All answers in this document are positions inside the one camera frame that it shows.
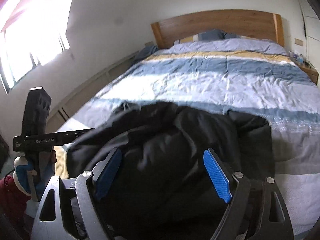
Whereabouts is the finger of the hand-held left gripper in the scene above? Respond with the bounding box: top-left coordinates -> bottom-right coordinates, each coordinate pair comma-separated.
75,127 -> 96,142

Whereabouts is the black hanging cord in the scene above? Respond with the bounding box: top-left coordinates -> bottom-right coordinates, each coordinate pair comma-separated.
301,12 -> 308,60

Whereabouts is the window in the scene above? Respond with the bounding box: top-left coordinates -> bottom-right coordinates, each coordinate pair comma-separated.
0,0 -> 75,93

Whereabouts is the blue pillow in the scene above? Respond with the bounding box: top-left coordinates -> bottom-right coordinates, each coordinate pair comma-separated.
224,32 -> 250,40

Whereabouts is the bed with striped duvet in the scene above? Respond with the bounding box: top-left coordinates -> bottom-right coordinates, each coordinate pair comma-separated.
54,39 -> 320,233

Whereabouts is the white wardrobe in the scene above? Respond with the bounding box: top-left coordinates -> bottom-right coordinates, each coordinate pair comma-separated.
297,0 -> 320,85

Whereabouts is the striped pillow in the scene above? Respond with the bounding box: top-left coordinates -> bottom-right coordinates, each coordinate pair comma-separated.
174,29 -> 225,45

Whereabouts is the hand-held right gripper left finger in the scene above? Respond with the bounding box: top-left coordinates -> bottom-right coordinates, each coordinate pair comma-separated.
30,147 -> 123,240

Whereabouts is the beige low cabinet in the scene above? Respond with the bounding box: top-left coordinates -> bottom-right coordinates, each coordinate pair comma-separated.
47,51 -> 140,128

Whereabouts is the dark blue cloth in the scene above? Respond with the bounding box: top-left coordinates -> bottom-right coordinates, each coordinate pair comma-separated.
135,45 -> 158,62

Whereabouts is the wooden headboard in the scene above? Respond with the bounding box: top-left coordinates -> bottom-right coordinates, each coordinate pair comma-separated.
151,9 -> 285,50

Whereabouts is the person's left hand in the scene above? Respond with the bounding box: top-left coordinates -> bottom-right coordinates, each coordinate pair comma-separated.
14,154 -> 38,199

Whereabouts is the black puffer jacket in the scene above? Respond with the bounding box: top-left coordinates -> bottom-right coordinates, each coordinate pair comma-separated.
66,101 -> 275,240

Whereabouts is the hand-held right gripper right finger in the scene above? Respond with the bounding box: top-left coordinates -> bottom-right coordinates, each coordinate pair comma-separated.
203,148 -> 295,240

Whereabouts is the person's left forearm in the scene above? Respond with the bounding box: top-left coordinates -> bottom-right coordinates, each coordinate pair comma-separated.
0,174 -> 32,220

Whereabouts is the wooden nightstand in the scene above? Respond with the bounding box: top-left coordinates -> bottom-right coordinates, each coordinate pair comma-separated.
291,57 -> 319,84

